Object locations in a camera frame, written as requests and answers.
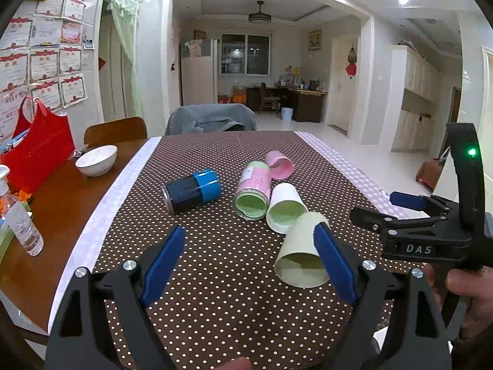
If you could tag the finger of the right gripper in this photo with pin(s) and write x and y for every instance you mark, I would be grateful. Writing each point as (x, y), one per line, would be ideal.
(382, 224)
(431, 205)

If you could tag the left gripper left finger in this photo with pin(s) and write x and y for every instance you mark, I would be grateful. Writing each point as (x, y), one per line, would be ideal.
(81, 338)

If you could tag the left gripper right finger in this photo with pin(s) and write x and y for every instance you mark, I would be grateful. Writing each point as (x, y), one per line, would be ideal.
(394, 322)

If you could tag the pale green paper cup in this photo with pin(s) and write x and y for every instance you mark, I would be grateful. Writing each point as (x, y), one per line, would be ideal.
(298, 263)

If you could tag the white paper cup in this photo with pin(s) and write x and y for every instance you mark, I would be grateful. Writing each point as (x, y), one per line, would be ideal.
(285, 207)

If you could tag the small pink cup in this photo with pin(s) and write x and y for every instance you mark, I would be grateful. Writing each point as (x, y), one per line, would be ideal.
(281, 167)

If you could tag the pink and green cup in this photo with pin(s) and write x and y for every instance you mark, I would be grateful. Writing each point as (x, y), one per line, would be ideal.
(253, 192)

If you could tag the person's right hand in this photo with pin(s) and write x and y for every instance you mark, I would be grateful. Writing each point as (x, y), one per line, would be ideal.
(473, 321)

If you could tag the person's left hand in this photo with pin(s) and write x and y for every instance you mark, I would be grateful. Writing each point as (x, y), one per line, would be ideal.
(240, 363)

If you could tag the clear spray bottle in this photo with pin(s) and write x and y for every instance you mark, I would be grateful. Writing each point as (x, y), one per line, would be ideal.
(15, 216)

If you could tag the dark wooden desk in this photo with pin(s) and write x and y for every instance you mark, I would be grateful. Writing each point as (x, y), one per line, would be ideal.
(307, 105)

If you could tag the white trash bin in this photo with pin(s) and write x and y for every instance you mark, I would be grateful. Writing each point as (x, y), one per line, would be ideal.
(287, 115)

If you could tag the brown polka dot tablecloth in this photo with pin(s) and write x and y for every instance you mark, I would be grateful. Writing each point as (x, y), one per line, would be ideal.
(224, 299)

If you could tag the wooden desk chair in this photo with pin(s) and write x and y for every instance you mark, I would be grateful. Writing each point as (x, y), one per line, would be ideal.
(268, 101)

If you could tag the blue and black can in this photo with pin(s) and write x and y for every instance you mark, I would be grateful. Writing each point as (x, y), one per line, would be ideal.
(196, 189)

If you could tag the white ceramic bowl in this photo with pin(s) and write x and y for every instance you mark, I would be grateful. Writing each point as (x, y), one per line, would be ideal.
(97, 161)

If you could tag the orange cardboard box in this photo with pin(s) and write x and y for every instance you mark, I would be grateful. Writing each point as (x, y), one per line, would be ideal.
(239, 95)

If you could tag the red felt bag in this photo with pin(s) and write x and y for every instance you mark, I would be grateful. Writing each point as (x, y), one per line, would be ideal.
(47, 144)

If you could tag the brown wooden chair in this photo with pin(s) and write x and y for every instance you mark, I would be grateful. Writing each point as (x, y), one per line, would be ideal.
(116, 131)

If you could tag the grey covered chair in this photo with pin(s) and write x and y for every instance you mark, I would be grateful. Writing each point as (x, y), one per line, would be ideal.
(210, 118)

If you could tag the ceiling fan lamp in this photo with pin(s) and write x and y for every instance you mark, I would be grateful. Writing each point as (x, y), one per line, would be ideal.
(259, 16)

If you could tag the white refrigerator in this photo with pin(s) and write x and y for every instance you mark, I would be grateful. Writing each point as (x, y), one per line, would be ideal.
(199, 65)

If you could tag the green door curtain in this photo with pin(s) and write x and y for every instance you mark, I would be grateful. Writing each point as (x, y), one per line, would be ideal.
(125, 15)

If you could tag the white wall cabinet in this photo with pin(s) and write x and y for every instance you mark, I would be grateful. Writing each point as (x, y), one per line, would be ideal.
(413, 99)

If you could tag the small framed wall picture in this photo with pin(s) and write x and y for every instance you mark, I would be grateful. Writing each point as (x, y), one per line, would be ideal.
(315, 40)

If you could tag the window with white frame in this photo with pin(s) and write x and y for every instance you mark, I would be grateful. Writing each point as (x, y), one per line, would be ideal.
(245, 54)

